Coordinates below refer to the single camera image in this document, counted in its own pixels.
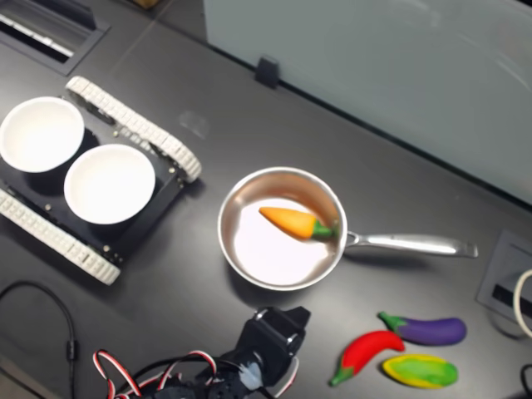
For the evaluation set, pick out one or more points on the red toy chilli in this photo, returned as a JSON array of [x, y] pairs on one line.
[[370, 349]]

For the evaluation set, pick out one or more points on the yellow green toy corn cob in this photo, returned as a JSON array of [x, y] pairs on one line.
[[420, 372]]

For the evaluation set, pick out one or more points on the pale grey putty lump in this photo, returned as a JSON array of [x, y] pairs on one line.
[[251, 372]]

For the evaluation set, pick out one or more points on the orange toy carrot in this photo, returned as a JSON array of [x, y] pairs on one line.
[[295, 222]]

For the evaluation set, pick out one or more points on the purple toy aubergine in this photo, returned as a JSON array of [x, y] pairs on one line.
[[432, 330]]

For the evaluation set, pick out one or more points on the white bowl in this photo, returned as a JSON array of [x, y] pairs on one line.
[[41, 135], [110, 185]]

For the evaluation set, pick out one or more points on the black vehicle with white tracks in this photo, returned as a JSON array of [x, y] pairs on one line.
[[41, 199]]

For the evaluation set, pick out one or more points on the frosted glass partition panel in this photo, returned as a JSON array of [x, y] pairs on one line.
[[374, 62]]

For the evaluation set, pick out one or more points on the black partition bracket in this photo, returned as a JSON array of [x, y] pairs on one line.
[[267, 71]]

